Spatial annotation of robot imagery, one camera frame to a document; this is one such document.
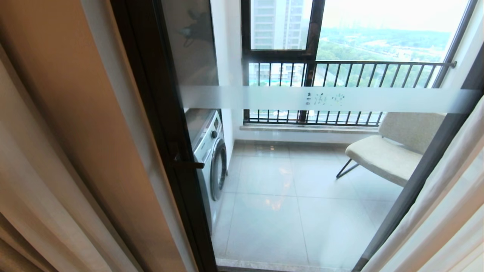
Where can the dark framed balcony window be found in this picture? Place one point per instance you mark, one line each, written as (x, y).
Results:
(314, 30)

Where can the black metal balcony railing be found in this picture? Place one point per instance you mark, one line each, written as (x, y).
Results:
(340, 73)

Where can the beige curtain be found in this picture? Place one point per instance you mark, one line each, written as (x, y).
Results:
(68, 158)

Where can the white washing machine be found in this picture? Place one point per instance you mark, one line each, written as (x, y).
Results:
(210, 151)

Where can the dark framed glass balcony door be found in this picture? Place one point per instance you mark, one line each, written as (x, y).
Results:
(287, 181)

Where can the frosted glass strip sticker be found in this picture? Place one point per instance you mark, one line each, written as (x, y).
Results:
(325, 99)

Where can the beige upholstered chair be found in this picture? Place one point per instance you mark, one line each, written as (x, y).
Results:
(393, 151)

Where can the white sheer curtain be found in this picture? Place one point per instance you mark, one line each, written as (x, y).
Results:
(438, 211)

